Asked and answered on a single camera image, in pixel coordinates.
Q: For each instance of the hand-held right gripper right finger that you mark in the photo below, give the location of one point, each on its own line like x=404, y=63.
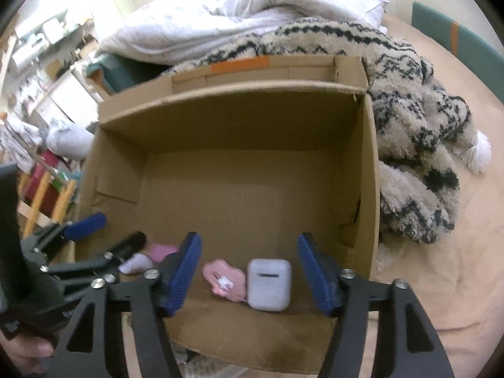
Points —
x=315, y=275

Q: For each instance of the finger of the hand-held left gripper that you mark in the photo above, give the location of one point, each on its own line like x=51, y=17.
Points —
x=84, y=224
x=126, y=246

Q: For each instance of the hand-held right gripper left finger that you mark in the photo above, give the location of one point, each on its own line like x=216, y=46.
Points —
x=183, y=271

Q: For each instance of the pink and white plastic toy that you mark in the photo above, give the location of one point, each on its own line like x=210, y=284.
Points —
x=151, y=258

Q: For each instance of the white power adapter cube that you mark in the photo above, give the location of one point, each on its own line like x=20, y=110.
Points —
x=269, y=285

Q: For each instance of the cardboard box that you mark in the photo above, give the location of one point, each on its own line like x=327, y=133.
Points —
x=244, y=189

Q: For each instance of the person's left hand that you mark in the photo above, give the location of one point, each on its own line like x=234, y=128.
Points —
x=23, y=354

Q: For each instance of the red storage box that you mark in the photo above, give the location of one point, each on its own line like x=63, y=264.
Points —
x=39, y=183

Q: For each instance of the white stuffed bag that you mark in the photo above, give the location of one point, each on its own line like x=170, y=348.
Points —
x=69, y=141

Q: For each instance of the white cabinet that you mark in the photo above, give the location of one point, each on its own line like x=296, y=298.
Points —
x=67, y=94

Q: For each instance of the patterned fleece blanket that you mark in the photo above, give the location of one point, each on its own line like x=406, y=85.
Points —
x=409, y=126

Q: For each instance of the cluttered kitchen shelf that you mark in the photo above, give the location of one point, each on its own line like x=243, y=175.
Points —
x=39, y=37

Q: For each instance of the white duvet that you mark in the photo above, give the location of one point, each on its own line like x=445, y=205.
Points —
x=220, y=12

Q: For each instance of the teal headboard with orange tape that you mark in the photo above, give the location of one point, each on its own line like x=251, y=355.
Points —
x=476, y=43

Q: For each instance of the wooden chair frame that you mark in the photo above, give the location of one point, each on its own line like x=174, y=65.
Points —
x=51, y=201

